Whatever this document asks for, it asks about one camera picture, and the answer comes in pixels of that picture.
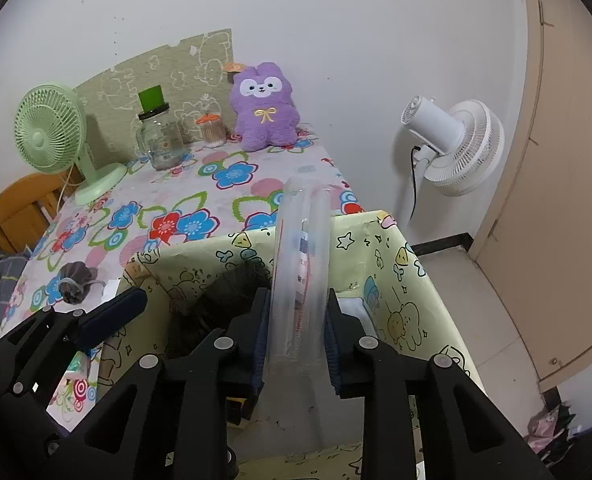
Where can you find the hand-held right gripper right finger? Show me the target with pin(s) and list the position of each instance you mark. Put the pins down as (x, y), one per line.
(333, 345)

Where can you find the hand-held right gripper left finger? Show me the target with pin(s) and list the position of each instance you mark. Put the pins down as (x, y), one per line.
(258, 340)

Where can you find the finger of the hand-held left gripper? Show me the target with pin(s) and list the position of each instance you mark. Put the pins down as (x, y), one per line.
(111, 315)

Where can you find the black plastic bag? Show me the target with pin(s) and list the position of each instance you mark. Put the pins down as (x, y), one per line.
(211, 305)

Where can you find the clear plastic bag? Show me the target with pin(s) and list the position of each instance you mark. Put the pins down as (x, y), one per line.
(301, 260)

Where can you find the yellow patterned box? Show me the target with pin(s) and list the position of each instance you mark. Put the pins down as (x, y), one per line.
(401, 270)

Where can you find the wooden chair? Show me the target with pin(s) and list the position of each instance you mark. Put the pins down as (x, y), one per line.
(16, 205)

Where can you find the glass jar with green lid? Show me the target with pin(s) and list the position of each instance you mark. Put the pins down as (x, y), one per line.
(163, 145)

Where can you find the green desk fan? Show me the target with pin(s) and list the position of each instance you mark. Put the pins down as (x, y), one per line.
(46, 130)

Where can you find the swab jar with orange lid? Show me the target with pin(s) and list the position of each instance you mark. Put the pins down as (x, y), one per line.
(212, 132)

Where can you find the purple plush rabbit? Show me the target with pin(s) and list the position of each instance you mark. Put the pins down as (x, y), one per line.
(266, 120)

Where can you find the pink black bag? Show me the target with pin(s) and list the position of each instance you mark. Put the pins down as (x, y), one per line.
(551, 422)

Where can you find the white standing fan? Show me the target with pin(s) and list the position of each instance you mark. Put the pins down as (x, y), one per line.
(471, 150)

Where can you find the green patterned board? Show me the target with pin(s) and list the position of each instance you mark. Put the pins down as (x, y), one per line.
(141, 70)

